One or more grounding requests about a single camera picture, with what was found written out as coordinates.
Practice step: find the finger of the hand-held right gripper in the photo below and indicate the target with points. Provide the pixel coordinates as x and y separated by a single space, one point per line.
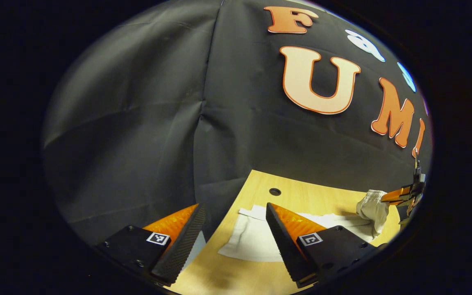
409 207
398 192

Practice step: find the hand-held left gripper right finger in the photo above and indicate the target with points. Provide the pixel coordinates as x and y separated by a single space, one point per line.
285 246

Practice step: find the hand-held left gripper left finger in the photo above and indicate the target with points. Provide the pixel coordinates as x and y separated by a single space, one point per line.
180 246

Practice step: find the white jeans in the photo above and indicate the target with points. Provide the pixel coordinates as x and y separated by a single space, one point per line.
252 241

